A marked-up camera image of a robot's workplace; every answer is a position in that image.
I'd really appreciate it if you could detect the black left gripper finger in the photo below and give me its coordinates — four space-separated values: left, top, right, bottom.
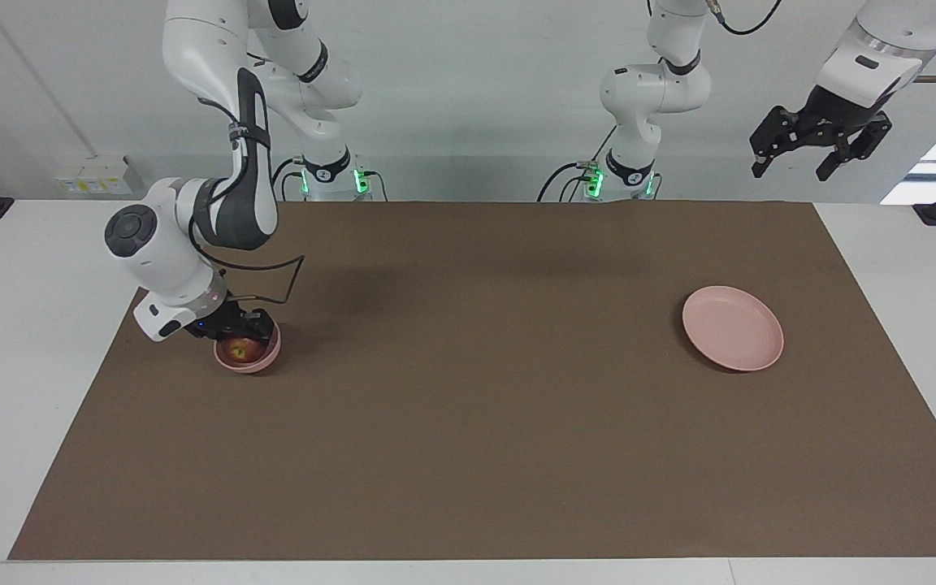
816 114 893 181
750 106 802 178

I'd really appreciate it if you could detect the pink bowl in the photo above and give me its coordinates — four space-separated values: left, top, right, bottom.
214 323 283 375

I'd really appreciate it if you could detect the pink plate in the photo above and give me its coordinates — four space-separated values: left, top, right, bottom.
682 285 785 373

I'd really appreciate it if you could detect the brown table mat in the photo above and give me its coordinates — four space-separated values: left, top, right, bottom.
9 201 936 561

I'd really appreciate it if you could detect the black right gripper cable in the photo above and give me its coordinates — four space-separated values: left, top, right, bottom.
188 97 306 306

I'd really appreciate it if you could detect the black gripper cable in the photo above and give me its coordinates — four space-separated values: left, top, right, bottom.
708 0 936 83
188 97 306 306

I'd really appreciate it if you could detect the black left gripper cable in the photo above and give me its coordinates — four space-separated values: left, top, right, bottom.
708 0 936 83

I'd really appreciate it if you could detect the black right arm base cable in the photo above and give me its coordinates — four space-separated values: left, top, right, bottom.
267 157 306 202

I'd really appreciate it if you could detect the black arm base cable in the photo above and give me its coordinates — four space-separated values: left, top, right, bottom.
267 157 306 202
537 126 623 202

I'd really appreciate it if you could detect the white wall socket box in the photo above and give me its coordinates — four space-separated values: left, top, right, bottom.
54 155 145 197

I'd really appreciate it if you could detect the black left arm base cable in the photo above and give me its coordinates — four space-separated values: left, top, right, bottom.
537 126 623 202

